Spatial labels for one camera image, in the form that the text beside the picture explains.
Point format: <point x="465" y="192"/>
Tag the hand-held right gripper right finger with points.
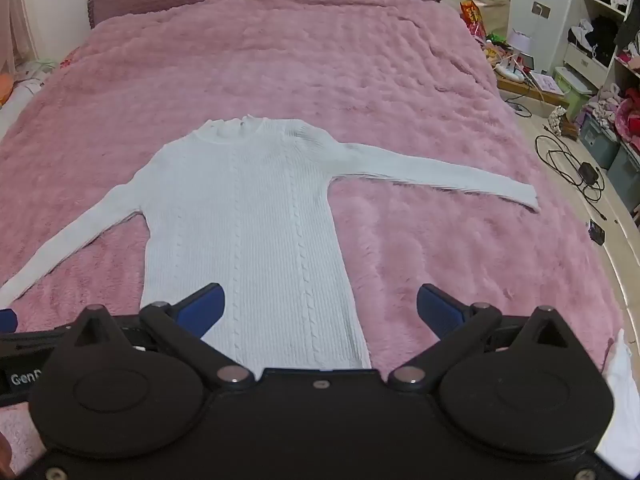
<point x="440" y="310"/>

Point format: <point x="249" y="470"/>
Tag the grey storage box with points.
<point x="600" y="140"/>

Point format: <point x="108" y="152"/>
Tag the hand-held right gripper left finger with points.
<point x="202" y="307"/>

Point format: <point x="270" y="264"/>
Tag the small black device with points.
<point x="596" y="232"/>

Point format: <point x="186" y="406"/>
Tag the white shelf unit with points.
<point x="607" y="20"/>

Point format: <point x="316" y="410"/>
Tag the green storage box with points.
<point x="575" y="90"/>

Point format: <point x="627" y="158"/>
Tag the black power adapter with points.
<point x="589" y="172"/>

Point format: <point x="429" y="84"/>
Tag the light bedding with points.
<point x="25" y="85"/>

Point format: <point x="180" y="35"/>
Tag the patterned tissue box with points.
<point x="564" y="122"/>

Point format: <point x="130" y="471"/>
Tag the red snack bag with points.
<point x="472" y="17"/>

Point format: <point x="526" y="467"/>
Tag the white knit sweater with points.
<point x="250" y="220"/>

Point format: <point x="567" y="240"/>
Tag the pink fluffy blanket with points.
<point x="325" y="60"/>

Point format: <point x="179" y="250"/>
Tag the wall socket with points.
<point x="541" y="9"/>

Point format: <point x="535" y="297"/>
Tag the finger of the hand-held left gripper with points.
<point x="7" y="321"/>

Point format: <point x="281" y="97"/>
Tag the white cloth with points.
<point x="620" y="410"/>

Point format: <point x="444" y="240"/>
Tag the pile of clothes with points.
<point x="622" y="110"/>

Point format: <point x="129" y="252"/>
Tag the white power strip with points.
<point x="512" y="71"/>

